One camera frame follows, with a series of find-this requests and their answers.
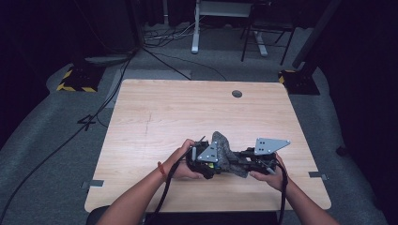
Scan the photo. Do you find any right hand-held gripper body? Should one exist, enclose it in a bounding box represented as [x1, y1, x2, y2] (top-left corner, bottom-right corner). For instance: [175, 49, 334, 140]
[240, 137, 292, 174]

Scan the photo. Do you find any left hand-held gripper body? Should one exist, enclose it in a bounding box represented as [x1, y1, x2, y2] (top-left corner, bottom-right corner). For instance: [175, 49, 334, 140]
[186, 140, 220, 173]

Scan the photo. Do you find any grey cloth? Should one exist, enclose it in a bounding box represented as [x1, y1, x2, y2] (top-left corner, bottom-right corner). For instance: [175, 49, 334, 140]
[211, 130, 252, 179]

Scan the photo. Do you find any person's left hand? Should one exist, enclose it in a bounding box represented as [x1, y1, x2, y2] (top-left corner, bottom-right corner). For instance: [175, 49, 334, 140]
[161, 138, 205, 181]

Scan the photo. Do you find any person's right hand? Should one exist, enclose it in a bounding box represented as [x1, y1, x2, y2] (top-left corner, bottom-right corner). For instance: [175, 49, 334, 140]
[249, 152, 289, 193]

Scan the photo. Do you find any red wristband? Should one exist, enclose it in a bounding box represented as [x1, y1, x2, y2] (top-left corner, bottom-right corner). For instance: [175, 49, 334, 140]
[157, 160, 167, 182]

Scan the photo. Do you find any grey tape mark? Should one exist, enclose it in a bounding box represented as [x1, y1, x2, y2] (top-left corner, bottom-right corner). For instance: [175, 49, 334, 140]
[308, 171, 329, 182]
[81, 179, 105, 190]

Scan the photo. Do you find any black yellow striped stand base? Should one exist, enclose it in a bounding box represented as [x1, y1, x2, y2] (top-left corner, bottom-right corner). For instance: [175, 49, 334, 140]
[278, 68, 321, 96]
[55, 64, 106, 94]

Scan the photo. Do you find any black slanted pole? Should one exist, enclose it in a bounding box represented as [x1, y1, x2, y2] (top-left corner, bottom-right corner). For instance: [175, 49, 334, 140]
[292, 0, 343, 70]

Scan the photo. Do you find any left hand-held gripper cable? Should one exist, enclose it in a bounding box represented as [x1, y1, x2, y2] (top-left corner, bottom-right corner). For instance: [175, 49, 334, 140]
[149, 146, 192, 225]

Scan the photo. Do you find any hand-held gripper cable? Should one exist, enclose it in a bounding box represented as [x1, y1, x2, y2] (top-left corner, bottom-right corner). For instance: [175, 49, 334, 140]
[149, 146, 192, 225]
[275, 160, 289, 225]

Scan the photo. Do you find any right hand-held gripper cable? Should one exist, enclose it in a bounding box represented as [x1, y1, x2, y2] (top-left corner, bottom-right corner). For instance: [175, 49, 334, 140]
[275, 160, 289, 225]

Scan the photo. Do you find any thin black floor cable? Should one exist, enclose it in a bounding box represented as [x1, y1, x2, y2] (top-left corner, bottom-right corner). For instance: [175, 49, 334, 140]
[141, 46, 228, 83]

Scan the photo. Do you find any black metal chair frame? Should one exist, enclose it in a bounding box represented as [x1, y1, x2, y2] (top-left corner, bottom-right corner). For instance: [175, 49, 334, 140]
[240, 2, 297, 67]

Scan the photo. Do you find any white desk frame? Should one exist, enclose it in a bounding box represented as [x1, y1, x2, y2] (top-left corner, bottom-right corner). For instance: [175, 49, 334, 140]
[191, 0, 269, 57]

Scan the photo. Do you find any bundle of floor cables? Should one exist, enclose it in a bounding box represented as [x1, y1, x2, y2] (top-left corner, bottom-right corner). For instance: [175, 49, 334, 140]
[143, 17, 202, 49]

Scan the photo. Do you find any long black floor cable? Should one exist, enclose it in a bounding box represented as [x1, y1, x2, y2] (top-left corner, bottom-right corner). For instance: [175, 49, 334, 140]
[0, 46, 141, 221]

